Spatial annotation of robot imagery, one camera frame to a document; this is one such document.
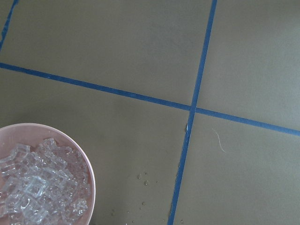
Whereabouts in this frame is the clear ice cube pile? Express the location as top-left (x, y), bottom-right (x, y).
top-left (0, 138), bottom-right (91, 225)

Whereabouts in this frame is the pink plastic bowl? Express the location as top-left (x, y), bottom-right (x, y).
top-left (0, 123), bottom-right (96, 225)

